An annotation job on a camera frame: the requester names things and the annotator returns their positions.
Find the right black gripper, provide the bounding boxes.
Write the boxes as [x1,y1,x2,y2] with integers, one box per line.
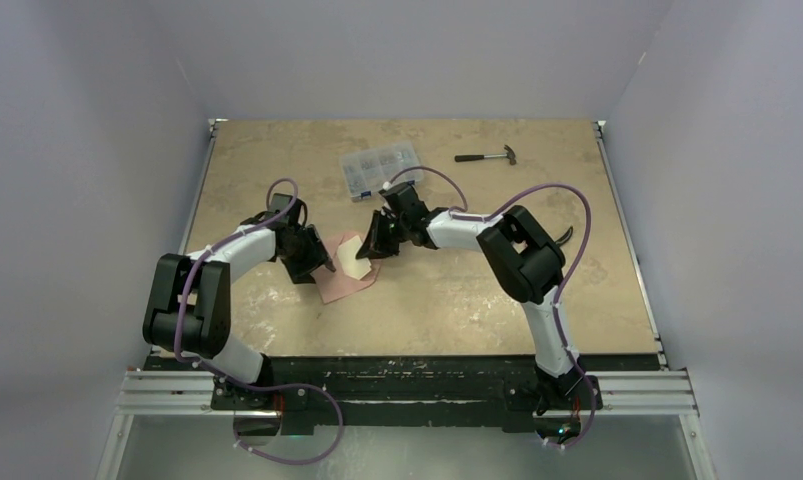
[357,210,410,260]

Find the pink envelope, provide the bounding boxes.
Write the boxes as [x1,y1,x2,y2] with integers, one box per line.
[313,230,381,304]

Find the lined paper letter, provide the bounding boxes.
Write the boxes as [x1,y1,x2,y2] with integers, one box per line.
[337,236,372,280]

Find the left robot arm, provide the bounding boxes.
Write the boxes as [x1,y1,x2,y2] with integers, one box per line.
[142,193,333,409]

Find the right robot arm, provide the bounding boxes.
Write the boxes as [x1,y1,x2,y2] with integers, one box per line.
[356,184,600,414]

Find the clear plastic screw box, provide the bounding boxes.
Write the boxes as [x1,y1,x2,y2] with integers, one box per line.
[339,141,421,202]

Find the black pliers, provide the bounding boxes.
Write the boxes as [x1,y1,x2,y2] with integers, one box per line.
[555,226,574,247]

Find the black base frame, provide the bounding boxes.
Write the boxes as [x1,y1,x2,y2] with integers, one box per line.
[142,354,661,439]

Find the black handled hammer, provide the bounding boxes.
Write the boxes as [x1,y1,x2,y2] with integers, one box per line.
[454,144,517,165]

